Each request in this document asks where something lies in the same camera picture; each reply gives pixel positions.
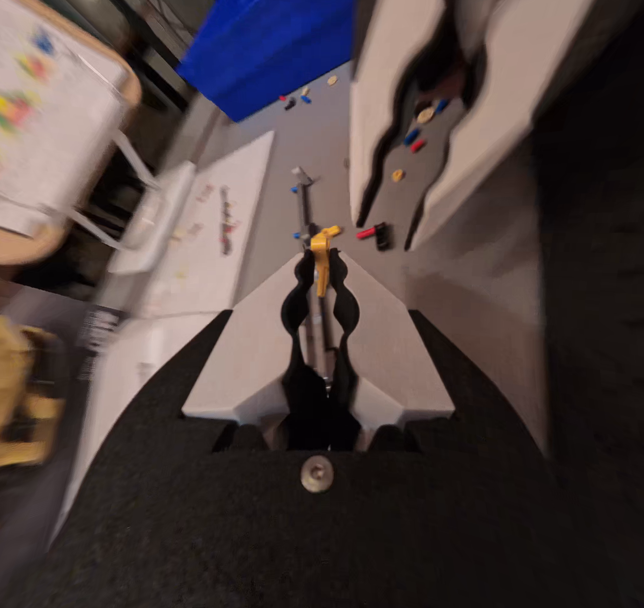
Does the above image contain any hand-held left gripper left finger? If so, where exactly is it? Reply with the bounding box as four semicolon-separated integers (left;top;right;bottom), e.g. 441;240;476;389
182;252;324;426

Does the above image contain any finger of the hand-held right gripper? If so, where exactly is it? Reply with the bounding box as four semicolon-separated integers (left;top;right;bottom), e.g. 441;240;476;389
350;0;448;227
406;0;604;250

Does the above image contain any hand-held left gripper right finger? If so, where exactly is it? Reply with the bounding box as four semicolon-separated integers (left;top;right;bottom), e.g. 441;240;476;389
328;250;457;428

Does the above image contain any yellow connector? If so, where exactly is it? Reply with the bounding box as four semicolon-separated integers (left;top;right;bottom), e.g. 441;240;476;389
309;225;343;298

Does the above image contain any open instruction booklet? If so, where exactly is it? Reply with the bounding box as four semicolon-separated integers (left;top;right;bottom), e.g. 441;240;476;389
50;130;276;548

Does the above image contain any blue bin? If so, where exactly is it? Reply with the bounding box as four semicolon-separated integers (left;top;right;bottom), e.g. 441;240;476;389
176;0;364;124

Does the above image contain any long grey black beam assembly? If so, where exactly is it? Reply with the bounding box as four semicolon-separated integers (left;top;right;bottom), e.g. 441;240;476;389
290;165;339;392

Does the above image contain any white metal stand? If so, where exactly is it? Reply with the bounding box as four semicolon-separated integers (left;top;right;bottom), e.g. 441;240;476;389
43;130;198;275

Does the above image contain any dark box with yellow car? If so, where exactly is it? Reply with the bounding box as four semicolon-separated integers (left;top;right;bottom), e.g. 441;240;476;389
0;281;129;473

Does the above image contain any wooden board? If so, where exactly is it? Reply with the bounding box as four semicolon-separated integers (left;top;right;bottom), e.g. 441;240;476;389
0;0;144;267

